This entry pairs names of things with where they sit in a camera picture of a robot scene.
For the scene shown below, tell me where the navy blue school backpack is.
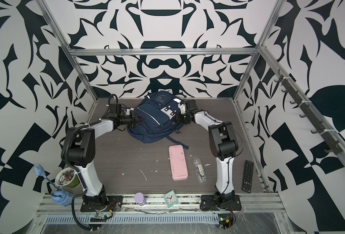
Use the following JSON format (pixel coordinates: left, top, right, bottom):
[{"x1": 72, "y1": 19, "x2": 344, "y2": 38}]
[{"x1": 127, "y1": 91, "x2": 189, "y2": 150}]

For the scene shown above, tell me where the pink pencil case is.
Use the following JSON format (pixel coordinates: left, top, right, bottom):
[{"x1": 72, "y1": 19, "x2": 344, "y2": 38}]
[{"x1": 169, "y1": 145, "x2": 189, "y2": 181}]

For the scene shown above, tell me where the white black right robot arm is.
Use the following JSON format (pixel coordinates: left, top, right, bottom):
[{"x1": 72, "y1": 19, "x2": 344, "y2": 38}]
[{"x1": 177, "y1": 99, "x2": 239, "y2": 207}]

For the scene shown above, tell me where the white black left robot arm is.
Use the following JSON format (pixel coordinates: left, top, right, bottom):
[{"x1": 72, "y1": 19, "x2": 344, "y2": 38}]
[{"x1": 61, "y1": 104, "x2": 144, "y2": 207}]

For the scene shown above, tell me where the clear plastic bag with eraser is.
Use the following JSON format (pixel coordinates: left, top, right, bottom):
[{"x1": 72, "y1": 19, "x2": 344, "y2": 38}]
[{"x1": 193, "y1": 158, "x2": 207, "y2": 183}]

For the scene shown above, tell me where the green paper cup with items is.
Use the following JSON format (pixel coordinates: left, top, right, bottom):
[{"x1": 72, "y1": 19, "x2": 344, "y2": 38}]
[{"x1": 55, "y1": 168, "x2": 81, "y2": 188}]

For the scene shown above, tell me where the purple small bottle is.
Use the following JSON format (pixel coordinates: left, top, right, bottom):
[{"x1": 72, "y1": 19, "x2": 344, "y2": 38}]
[{"x1": 134, "y1": 192, "x2": 147, "y2": 206}]

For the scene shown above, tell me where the black tv remote control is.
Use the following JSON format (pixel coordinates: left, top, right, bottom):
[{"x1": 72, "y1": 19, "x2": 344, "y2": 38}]
[{"x1": 242, "y1": 160, "x2": 254, "y2": 193}]

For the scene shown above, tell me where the teal small alarm clock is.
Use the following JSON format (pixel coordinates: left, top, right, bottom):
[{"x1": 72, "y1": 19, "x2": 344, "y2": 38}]
[{"x1": 163, "y1": 190, "x2": 179, "y2": 208}]

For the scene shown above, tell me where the light blue water bottle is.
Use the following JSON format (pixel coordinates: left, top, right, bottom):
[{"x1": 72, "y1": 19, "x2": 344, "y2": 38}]
[{"x1": 35, "y1": 165, "x2": 74, "y2": 206}]

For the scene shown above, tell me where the small circuit board left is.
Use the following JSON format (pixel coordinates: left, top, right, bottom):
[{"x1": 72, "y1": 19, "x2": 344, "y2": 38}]
[{"x1": 90, "y1": 213, "x2": 113, "y2": 223}]

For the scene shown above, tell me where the small circuit board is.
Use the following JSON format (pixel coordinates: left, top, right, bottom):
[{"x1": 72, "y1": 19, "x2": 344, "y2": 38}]
[
  {"x1": 219, "y1": 215, "x2": 236, "y2": 230},
  {"x1": 90, "y1": 213, "x2": 113, "y2": 223}
]

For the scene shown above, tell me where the small circuit board right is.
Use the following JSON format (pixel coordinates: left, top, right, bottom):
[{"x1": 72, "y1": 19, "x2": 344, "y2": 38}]
[{"x1": 219, "y1": 215, "x2": 236, "y2": 230}]

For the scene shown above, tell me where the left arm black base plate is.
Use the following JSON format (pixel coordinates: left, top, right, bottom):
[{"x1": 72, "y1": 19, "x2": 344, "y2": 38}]
[{"x1": 80, "y1": 196, "x2": 123, "y2": 213}]

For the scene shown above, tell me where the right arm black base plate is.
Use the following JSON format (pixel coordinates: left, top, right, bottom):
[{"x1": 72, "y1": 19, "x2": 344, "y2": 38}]
[{"x1": 200, "y1": 194, "x2": 242, "y2": 211}]

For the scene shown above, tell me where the black corrugated cable conduit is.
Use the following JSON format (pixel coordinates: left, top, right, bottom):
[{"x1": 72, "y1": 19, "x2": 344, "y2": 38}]
[{"x1": 71, "y1": 192, "x2": 92, "y2": 231}]

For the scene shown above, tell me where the white slotted cable duct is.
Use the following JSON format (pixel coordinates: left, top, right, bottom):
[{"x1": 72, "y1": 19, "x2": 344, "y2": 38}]
[{"x1": 45, "y1": 213, "x2": 219, "y2": 225}]

